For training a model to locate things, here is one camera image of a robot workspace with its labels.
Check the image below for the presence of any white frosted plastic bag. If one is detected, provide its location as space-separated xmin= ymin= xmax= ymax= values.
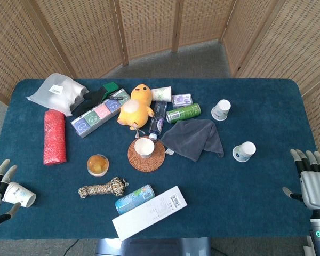
xmin=26 ymin=73 xmax=89 ymax=117

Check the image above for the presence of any round woven rattan coaster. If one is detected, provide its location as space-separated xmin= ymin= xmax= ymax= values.
xmin=127 ymin=135 xmax=166 ymax=173

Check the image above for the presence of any white paper cup blue print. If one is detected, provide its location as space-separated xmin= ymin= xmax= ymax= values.
xmin=232 ymin=141 xmax=257 ymax=163
xmin=2 ymin=181 xmax=37 ymax=208
xmin=211 ymin=99 xmax=231 ymax=122

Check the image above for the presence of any woven bamboo folding screen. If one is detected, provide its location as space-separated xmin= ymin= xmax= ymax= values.
xmin=0 ymin=0 xmax=320 ymax=155

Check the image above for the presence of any long white cardboard box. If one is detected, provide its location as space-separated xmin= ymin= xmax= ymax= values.
xmin=111 ymin=186 xmax=188 ymax=241

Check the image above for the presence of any black glove green cuff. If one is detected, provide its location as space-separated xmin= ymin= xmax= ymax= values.
xmin=70 ymin=82 xmax=121 ymax=117

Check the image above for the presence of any light blue drink can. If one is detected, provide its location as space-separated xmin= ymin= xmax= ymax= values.
xmin=115 ymin=184 xmax=156 ymax=215

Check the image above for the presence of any yellow plush duck toy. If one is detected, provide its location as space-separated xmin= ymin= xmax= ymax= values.
xmin=116 ymin=83 xmax=155 ymax=131

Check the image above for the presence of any grey robot base body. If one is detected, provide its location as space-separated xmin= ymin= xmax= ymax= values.
xmin=95 ymin=236 xmax=212 ymax=256

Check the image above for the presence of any colourful tissue pack box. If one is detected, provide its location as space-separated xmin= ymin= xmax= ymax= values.
xmin=70 ymin=89 xmax=131 ymax=139

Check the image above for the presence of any robot right five-finger hand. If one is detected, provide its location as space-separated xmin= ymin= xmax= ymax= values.
xmin=282 ymin=149 xmax=320 ymax=211

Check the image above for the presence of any purple tissue pack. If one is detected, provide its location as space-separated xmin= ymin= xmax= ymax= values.
xmin=171 ymin=93 xmax=194 ymax=109

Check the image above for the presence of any robot left five-finger hand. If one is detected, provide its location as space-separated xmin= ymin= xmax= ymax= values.
xmin=0 ymin=159 xmax=21 ymax=233

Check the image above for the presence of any red bubble wrap roll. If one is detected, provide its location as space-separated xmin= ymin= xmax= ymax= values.
xmin=43 ymin=109 xmax=67 ymax=166

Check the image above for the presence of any grey microfibre cloth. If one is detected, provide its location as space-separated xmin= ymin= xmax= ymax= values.
xmin=159 ymin=118 xmax=225 ymax=163

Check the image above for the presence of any white paper cup green print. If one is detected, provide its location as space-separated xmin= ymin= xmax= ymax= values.
xmin=151 ymin=86 xmax=173 ymax=103

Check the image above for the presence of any white paper cup plain inside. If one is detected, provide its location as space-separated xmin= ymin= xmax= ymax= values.
xmin=134 ymin=138 xmax=155 ymax=159

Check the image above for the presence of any braided camouflage rope bundle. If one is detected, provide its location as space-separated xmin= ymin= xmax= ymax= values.
xmin=77 ymin=177 xmax=129 ymax=199

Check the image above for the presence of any green drink can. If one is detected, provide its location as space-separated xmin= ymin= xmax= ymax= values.
xmin=165 ymin=103 xmax=202 ymax=124

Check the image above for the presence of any blue carpet table cover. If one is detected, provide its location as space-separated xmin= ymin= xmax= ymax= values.
xmin=0 ymin=77 xmax=320 ymax=241

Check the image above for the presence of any clear water bottle purple label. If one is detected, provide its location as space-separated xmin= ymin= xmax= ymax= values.
xmin=148 ymin=100 xmax=168 ymax=141

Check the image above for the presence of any orange fruit jelly cup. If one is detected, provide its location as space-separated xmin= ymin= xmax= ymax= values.
xmin=86 ymin=154 xmax=109 ymax=177

